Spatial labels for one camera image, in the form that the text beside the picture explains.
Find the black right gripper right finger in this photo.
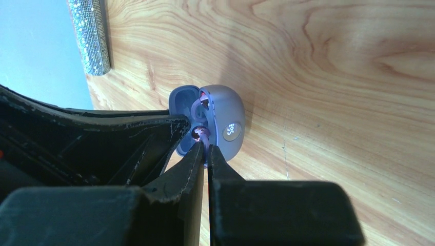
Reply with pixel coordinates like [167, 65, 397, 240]
[207, 146, 366, 245]

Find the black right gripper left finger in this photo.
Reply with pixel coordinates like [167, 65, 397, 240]
[1, 143, 204, 245]

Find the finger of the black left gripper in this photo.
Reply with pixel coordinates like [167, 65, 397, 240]
[1, 86, 170, 126]
[1, 115, 190, 186]

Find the purple clip earbud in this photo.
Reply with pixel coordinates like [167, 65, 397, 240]
[191, 126, 210, 151]
[190, 92, 209, 123]

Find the purple-grey earbud charging case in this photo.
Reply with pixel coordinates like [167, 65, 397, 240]
[169, 85, 246, 161]

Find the silver glitter microphone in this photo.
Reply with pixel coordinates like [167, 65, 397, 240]
[67, 0, 111, 76]

